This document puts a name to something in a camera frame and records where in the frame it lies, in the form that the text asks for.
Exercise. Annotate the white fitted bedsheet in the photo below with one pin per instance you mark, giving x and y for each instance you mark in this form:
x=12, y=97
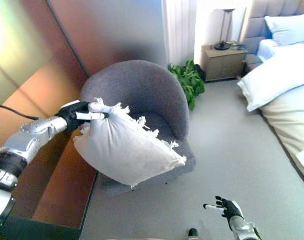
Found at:
x=265, y=48

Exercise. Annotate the white bed pillow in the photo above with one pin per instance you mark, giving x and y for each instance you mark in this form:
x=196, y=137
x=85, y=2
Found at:
x=289, y=28

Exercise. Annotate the black table lamp white shade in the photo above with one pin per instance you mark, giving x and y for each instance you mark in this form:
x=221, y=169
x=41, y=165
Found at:
x=224, y=27

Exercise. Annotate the grey round-back armchair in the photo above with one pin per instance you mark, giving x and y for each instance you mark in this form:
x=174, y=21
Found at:
x=151, y=100

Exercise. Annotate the beige wooden nightstand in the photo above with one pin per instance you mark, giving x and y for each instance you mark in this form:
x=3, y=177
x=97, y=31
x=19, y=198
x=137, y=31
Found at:
x=223, y=62

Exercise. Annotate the black robot foot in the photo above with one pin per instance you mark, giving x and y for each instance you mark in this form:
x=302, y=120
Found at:
x=193, y=232

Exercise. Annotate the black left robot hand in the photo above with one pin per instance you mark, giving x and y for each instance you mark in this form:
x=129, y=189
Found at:
x=77, y=116

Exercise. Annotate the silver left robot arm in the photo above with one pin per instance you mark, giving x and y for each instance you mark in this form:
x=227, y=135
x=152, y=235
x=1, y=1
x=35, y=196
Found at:
x=24, y=147

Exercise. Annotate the beige tufted headboard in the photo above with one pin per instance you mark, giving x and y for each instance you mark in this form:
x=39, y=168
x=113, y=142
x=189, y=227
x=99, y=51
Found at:
x=272, y=17

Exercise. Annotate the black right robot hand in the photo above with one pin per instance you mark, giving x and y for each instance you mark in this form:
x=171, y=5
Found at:
x=225, y=207

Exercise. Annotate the white fringed throw pillow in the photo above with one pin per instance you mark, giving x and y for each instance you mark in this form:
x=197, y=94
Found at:
x=129, y=147

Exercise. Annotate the green leafy houseplant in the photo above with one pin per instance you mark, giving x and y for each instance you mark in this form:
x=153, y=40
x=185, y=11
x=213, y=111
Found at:
x=189, y=81

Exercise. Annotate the cream bedspread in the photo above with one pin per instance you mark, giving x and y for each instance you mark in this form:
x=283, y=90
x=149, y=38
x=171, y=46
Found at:
x=289, y=125

